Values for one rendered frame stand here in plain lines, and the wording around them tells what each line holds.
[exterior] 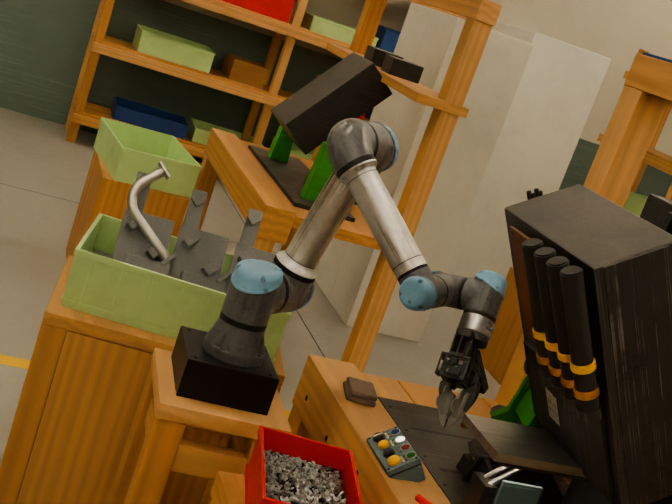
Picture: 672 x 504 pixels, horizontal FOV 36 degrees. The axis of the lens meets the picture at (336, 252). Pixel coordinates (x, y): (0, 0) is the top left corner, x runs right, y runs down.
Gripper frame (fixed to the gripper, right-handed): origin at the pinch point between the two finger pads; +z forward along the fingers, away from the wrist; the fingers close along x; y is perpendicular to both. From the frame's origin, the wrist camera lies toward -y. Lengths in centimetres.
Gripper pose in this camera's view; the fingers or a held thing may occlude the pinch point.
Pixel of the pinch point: (447, 424)
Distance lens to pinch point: 229.6
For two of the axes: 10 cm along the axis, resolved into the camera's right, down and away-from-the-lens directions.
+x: 8.3, 1.4, -5.4
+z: -3.5, 8.8, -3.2
